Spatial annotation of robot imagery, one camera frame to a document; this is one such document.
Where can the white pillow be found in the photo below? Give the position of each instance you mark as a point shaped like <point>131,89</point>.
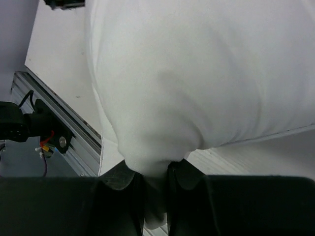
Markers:
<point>173,76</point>

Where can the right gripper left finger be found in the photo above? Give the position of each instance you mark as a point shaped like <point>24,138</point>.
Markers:
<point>119,177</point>

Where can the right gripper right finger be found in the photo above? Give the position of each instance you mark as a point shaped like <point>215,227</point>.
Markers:
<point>184,174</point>

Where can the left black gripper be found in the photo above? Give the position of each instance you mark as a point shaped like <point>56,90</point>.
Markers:
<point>64,4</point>

